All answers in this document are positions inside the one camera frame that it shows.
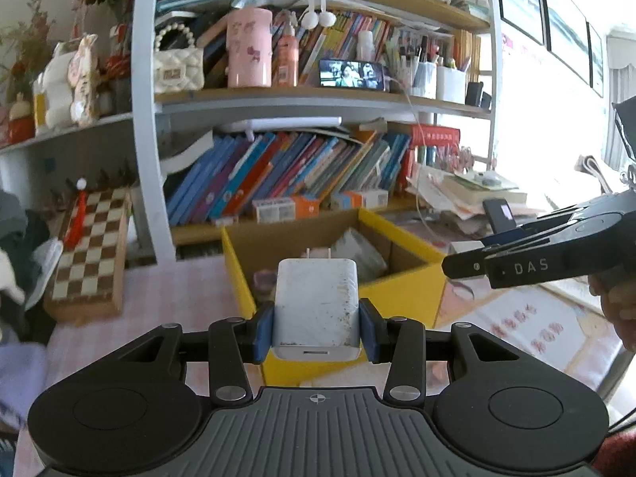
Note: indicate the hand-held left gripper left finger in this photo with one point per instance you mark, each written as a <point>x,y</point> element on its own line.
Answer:
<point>263,335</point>

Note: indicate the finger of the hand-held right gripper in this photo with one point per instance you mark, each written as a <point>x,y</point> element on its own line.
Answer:
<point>526,264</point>
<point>536,228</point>

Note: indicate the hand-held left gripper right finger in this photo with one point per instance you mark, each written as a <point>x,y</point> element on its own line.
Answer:
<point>370,334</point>

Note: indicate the yellow cardboard box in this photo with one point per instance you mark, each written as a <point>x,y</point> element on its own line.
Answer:
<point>397,298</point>

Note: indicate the white charger plug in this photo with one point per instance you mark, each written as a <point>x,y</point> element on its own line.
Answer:
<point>315,303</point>

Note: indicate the pink cylindrical container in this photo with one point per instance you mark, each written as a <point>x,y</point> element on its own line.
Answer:
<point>249,47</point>

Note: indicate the person's right hand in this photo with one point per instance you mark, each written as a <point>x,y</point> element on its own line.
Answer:
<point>618,308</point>

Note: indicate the black card holder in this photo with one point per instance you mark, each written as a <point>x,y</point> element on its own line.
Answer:
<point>502,214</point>

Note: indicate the small pink item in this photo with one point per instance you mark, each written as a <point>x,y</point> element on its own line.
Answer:
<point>265,283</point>

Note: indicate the pile of papers and books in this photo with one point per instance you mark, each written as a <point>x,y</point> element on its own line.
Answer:
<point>472,194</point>

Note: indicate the white plastic packet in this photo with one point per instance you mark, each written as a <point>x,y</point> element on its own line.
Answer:
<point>360,256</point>

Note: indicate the orange and white carton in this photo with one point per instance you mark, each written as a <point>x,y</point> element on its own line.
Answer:
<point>358,200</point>
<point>285,208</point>

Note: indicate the red book box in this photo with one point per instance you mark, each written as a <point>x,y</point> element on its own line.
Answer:
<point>436,136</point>

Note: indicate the row of colourful children's books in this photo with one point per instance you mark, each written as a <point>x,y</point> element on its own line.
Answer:
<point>288,171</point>

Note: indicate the white pen holder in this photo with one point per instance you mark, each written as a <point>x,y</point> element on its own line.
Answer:
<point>451,84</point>
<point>423,79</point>

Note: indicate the wooden chessboard box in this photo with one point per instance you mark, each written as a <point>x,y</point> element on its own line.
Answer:
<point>92,253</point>

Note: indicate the smartphone with lit screen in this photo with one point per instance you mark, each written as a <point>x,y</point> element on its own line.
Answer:
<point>353,74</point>

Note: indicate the small white bottle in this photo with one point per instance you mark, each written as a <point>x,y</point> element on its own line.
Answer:
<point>366,45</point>

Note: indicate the pile of dark clothes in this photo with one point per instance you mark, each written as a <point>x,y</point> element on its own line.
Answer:
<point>22,268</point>

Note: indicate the white metal bookshelf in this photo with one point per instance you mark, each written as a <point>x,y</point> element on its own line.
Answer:
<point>146,109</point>

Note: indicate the pink spray bottle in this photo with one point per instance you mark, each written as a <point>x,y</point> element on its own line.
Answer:
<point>286,57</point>

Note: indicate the white cat figurine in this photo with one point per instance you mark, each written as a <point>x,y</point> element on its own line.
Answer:
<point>69,84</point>

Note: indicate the dried flower bouquet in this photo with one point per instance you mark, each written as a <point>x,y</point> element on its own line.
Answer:
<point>30,49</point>

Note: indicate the framed wall pictures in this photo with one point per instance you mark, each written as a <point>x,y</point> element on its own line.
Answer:
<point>546,15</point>

